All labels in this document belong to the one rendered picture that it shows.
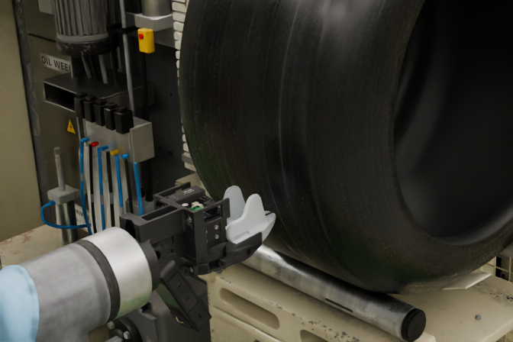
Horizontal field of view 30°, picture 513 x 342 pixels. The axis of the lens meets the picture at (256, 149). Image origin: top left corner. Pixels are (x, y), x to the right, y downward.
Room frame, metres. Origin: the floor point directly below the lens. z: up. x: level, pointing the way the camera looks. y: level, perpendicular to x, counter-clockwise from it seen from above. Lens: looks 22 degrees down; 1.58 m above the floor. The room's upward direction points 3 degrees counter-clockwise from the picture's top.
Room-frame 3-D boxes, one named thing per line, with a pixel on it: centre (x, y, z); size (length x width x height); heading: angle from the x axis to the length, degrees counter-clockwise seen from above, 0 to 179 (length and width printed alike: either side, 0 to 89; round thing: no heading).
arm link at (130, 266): (0.89, 0.16, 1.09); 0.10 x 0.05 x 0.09; 42
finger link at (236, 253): (0.97, 0.04, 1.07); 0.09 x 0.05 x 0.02; 132
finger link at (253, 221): (1.01, 0.01, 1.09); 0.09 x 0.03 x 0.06; 132
